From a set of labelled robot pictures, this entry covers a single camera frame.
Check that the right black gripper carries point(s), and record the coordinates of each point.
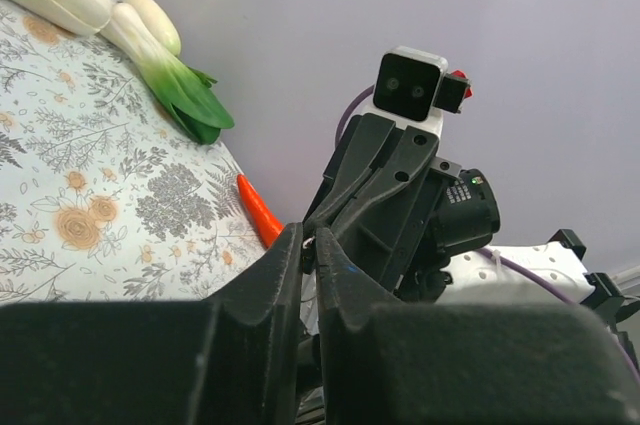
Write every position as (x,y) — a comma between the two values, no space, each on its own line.
(380,195)

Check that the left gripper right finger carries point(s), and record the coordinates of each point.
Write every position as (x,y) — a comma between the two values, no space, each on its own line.
(385,361)

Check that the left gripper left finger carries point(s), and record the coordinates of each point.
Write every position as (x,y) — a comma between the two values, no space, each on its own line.
(226,359)

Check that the black-headed keys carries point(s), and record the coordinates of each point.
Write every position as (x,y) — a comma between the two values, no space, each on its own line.
(308,255)

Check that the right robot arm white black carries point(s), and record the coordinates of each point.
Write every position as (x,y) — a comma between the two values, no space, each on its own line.
(546,273)

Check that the orange carrot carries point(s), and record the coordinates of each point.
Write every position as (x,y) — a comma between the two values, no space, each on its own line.
(266,224)

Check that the bok choy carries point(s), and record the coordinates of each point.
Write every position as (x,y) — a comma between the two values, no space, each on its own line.
(185,94)

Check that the floral table mat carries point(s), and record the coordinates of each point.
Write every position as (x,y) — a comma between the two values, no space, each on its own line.
(102,195)

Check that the white radish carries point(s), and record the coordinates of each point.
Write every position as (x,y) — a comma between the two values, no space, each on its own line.
(158,23)

